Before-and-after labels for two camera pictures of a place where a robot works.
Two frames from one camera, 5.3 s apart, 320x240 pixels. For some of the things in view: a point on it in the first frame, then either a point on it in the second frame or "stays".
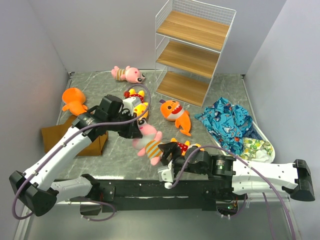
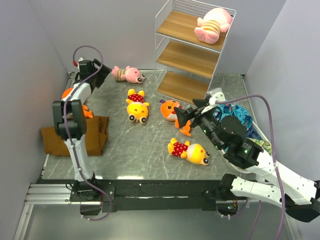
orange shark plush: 172,110 stays
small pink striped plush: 131,74 stays
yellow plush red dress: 139,109 stays
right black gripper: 167,147 → 185,114
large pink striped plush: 150,144 → 216,20
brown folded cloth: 51,134 stays
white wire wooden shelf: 189,37 stays
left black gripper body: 124,130 → 99,78
